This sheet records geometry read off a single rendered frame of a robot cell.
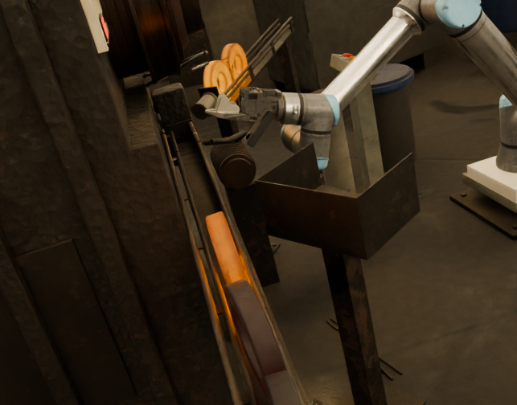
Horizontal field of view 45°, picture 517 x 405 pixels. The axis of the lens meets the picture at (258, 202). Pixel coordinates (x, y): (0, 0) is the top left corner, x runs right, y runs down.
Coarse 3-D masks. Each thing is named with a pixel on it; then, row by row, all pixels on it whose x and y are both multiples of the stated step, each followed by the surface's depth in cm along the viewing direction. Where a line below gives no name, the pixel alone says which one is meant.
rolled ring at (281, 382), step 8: (272, 376) 77; (280, 376) 76; (288, 376) 75; (272, 384) 74; (280, 384) 74; (288, 384) 73; (272, 392) 73; (280, 392) 72; (288, 392) 72; (296, 392) 72; (272, 400) 72; (280, 400) 71; (288, 400) 71; (296, 400) 71
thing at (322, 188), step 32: (288, 160) 138; (288, 192) 126; (320, 192) 119; (352, 192) 142; (384, 192) 120; (416, 192) 129; (288, 224) 131; (320, 224) 124; (352, 224) 118; (384, 224) 122; (352, 256) 138; (352, 288) 140; (352, 320) 144; (352, 352) 149; (352, 384) 156; (384, 384) 168
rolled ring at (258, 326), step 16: (224, 288) 95; (240, 288) 90; (240, 304) 87; (256, 304) 87; (240, 320) 88; (256, 320) 85; (240, 336) 99; (256, 336) 84; (272, 336) 85; (256, 352) 84; (272, 352) 84; (256, 368) 96; (272, 368) 85
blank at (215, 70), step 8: (208, 64) 213; (216, 64) 213; (224, 64) 218; (208, 72) 210; (216, 72) 213; (224, 72) 218; (208, 80) 210; (216, 80) 213; (224, 80) 219; (224, 88) 219
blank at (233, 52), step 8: (224, 48) 224; (232, 48) 224; (240, 48) 230; (224, 56) 222; (232, 56) 224; (240, 56) 230; (232, 64) 224; (240, 64) 231; (232, 72) 224; (240, 72) 230; (232, 80) 225
